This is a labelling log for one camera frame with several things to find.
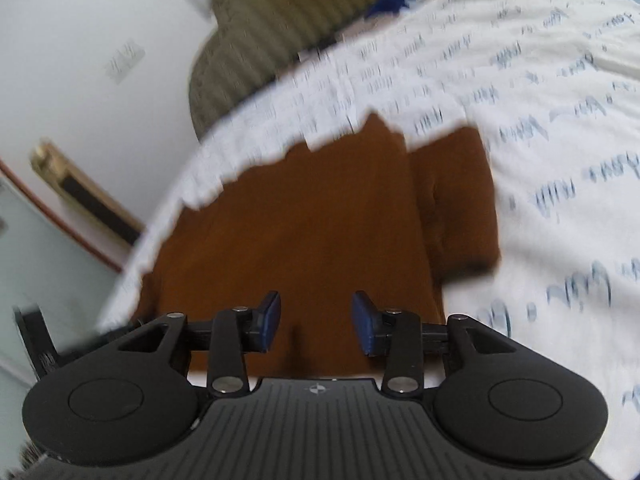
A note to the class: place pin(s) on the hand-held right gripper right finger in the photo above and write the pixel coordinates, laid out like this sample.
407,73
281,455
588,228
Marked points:
362,325

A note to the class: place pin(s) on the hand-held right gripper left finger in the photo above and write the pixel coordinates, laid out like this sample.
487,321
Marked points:
270,321

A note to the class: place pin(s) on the brown knit sweater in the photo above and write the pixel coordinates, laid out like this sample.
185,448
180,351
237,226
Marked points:
310,225

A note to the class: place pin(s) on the white script-printed quilt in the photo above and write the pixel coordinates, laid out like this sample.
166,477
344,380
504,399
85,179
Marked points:
550,135

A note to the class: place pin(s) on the olive padded headboard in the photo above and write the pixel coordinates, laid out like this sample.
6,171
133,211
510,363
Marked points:
280,30

